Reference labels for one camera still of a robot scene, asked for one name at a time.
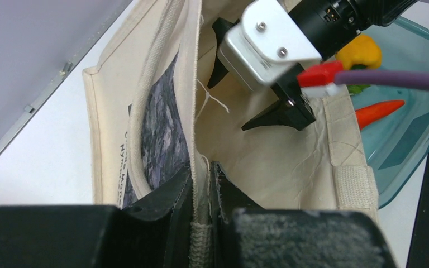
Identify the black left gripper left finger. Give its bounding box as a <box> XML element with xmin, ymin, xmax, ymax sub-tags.
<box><xmin>0</xmin><ymin>166</ymin><xmax>192</xmax><ymax>267</ymax></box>

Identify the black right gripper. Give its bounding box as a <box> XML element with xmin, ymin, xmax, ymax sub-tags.
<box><xmin>207</xmin><ymin>17</ymin><xmax>317</xmax><ymax>132</ymax></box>

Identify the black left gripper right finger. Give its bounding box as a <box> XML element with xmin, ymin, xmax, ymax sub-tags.
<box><xmin>209</xmin><ymin>161</ymin><xmax>395</xmax><ymax>267</ymax></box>

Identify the canvas tote bag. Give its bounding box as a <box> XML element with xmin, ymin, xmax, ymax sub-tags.
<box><xmin>83</xmin><ymin>1</ymin><xmax>378</xmax><ymax>267</ymax></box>

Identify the orange carrot with greens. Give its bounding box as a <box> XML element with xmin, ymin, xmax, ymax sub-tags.
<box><xmin>355</xmin><ymin>100</ymin><xmax>405</xmax><ymax>130</ymax></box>

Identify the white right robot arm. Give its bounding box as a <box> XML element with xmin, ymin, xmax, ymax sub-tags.
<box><xmin>208</xmin><ymin>1</ymin><xmax>412</xmax><ymax>131</ymax></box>

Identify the yellow bell pepper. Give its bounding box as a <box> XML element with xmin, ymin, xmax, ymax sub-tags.
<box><xmin>335</xmin><ymin>34</ymin><xmax>383</xmax><ymax>70</ymax></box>

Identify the teal plastic tray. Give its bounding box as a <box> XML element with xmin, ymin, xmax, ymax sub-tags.
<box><xmin>352</xmin><ymin>17</ymin><xmax>429</xmax><ymax>207</ymax></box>

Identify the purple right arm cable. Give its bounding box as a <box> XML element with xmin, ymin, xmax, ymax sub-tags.
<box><xmin>333</xmin><ymin>70</ymin><xmax>429</xmax><ymax>94</ymax></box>

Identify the aluminium frame rail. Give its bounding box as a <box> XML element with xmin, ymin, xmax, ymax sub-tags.
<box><xmin>0</xmin><ymin>1</ymin><xmax>129</xmax><ymax>154</ymax></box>

